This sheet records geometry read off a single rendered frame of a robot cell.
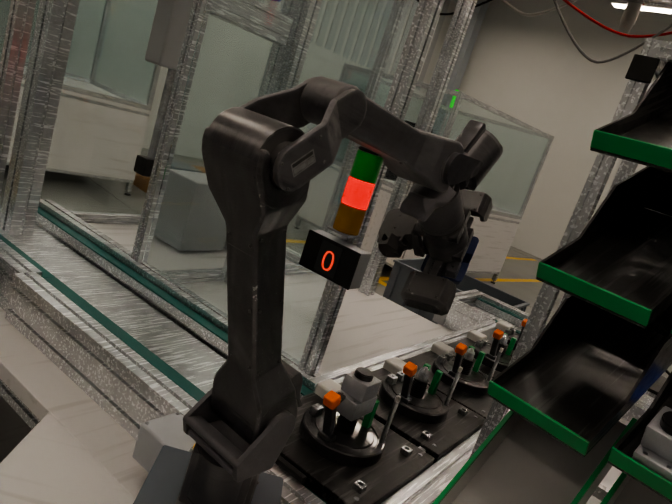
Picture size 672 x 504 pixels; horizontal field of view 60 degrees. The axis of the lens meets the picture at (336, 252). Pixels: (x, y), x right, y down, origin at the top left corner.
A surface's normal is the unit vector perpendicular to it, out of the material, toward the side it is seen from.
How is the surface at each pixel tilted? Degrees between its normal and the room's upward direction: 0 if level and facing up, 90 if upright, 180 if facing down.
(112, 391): 90
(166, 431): 0
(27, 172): 90
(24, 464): 0
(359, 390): 90
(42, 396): 0
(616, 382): 25
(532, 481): 45
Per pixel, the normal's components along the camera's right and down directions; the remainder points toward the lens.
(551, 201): -0.67, -0.04
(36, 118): 0.77, 0.38
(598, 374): -0.01, -0.86
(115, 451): 0.30, -0.93
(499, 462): -0.27, -0.69
